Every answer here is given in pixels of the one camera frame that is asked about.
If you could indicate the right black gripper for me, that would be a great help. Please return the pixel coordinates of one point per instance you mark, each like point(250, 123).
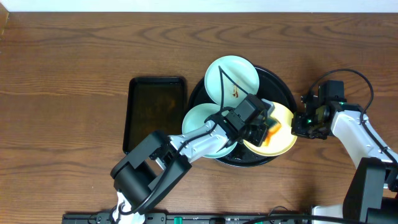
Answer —
point(296, 128)

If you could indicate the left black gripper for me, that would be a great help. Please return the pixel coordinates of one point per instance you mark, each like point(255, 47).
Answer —
point(259, 133)

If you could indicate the green and yellow sponge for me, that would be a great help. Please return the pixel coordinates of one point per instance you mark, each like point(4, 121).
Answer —
point(272, 130)

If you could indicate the yellow plate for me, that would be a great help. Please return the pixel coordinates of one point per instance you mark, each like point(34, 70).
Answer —
point(283, 140)

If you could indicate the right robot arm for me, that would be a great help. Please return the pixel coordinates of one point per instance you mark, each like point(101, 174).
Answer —
point(375, 163)

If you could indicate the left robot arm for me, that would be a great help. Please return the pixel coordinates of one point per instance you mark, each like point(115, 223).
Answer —
point(154, 167)

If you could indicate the black round tray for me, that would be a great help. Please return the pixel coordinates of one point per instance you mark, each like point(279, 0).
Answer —
point(271, 87)

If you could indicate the black rectangular tray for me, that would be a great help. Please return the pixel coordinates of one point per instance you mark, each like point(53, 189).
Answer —
point(153, 103)

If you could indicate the lower light blue plate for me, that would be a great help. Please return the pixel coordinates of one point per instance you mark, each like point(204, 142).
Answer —
point(195, 118)

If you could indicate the light blue plate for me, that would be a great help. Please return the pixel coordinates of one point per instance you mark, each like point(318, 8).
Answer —
point(195, 118)
point(240, 70)

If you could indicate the upper light blue plate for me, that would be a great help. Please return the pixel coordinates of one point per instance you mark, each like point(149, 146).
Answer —
point(240, 70)

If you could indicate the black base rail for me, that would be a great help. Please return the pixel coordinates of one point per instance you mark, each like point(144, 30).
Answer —
point(155, 218)

